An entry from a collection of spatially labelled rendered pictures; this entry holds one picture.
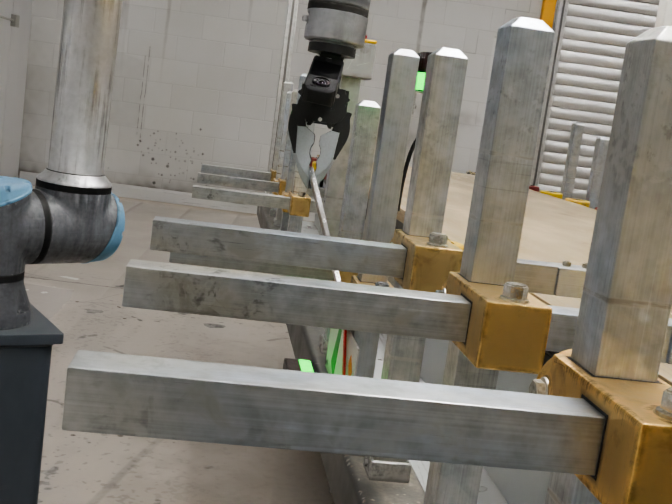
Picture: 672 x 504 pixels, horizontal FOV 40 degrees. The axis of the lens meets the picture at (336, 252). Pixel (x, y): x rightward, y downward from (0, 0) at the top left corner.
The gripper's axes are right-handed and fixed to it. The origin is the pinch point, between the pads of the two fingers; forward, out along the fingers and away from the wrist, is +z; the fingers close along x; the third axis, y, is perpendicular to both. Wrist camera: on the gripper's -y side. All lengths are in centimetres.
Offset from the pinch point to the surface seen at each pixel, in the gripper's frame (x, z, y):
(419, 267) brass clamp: -14, 4, -48
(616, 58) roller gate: -240, -127, 777
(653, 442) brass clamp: -21, 4, -97
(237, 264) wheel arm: 9.1, 14.6, 3.1
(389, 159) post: -10.3, -5.1, -16.1
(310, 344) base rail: -3.7, 27.7, 14.7
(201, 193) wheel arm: 31, 13, 101
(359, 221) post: -8.3, 5.6, 9.1
